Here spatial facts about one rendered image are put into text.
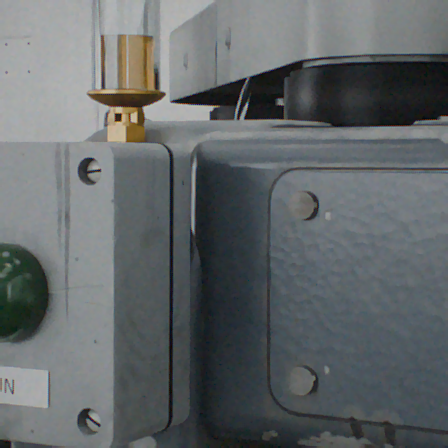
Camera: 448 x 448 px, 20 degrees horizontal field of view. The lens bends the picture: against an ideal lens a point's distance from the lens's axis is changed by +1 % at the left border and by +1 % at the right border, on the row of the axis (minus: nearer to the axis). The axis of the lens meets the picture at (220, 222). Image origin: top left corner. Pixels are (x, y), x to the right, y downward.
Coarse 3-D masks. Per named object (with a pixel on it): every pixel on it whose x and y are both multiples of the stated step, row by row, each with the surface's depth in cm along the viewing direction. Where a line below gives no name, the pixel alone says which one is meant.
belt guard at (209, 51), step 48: (240, 0) 65; (288, 0) 54; (336, 0) 50; (384, 0) 49; (432, 0) 49; (192, 48) 80; (240, 48) 65; (288, 48) 54; (336, 48) 50; (384, 48) 49; (432, 48) 49; (192, 96) 97
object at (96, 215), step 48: (0, 144) 38; (48, 144) 37; (96, 144) 36; (144, 144) 38; (0, 192) 38; (48, 192) 37; (96, 192) 36; (144, 192) 37; (0, 240) 38; (48, 240) 37; (96, 240) 36; (144, 240) 38; (48, 288) 37; (96, 288) 36; (144, 288) 38; (48, 336) 37; (96, 336) 37; (144, 336) 38; (48, 384) 37; (96, 384) 37; (144, 384) 38; (0, 432) 38; (48, 432) 37; (96, 432) 37; (144, 432) 38
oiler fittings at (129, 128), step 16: (96, 96) 45; (112, 96) 44; (128, 96) 44; (144, 96) 44; (160, 96) 45; (112, 112) 45; (128, 112) 45; (144, 112) 46; (112, 128) 45; (128, 128) 45; (144, 128) 45
